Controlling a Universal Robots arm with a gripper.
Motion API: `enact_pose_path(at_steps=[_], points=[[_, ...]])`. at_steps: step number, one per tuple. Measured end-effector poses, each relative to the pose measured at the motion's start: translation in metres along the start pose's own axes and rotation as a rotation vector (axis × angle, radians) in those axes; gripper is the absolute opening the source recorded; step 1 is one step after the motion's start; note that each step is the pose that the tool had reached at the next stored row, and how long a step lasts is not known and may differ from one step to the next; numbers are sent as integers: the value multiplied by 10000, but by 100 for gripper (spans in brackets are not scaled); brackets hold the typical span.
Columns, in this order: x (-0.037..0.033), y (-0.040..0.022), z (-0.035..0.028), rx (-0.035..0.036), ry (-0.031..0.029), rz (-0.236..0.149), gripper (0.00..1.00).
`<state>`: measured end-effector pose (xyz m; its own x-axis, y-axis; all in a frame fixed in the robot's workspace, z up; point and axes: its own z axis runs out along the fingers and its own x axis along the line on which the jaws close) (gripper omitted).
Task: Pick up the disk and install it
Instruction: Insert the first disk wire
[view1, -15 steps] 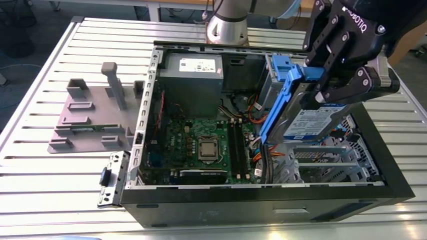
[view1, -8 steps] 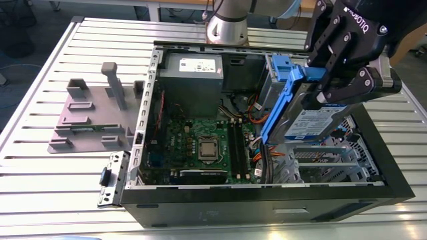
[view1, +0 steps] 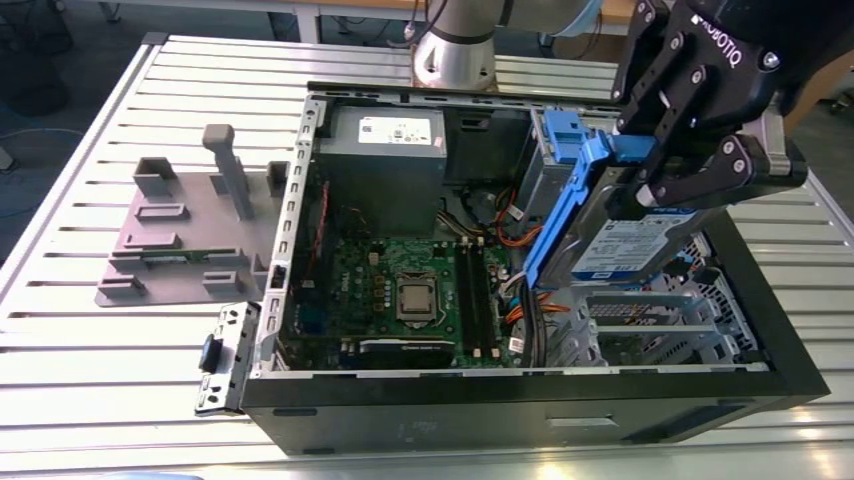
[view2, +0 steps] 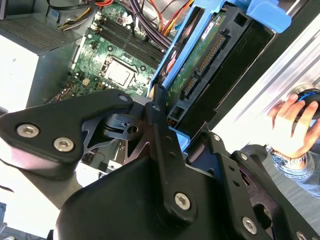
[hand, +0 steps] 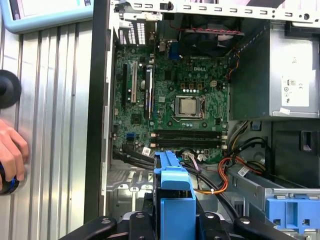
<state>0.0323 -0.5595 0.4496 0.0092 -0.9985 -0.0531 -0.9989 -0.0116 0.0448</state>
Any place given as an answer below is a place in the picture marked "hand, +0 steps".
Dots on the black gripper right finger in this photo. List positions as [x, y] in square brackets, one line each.
[210, 227]

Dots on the blue plastic drive latch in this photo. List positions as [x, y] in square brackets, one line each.
[277, 210]

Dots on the metal drive cage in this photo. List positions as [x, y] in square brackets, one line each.
[250, 185]

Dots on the CPU socket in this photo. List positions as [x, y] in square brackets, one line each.
[177, 110]

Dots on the hard disk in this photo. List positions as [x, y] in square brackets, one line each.
[177, 217]

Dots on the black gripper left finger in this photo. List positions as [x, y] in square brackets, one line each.
[140, 227]

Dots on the green motherboard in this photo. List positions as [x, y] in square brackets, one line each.
[165, 130]

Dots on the black open PC case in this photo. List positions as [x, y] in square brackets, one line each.
[96, 125]

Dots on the pale blue teach pendant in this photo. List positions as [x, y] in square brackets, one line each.
[50, 21]

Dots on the person's bare hand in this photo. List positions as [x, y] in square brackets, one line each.
[11, 150]

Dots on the round black knob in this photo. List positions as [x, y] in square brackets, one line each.
[10, 88]

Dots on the black case fan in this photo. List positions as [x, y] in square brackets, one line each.
[207, 42]

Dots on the grey power supply unit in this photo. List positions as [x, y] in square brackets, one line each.
[250, 95]

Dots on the silver CPU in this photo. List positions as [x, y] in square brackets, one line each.
[188, 107]

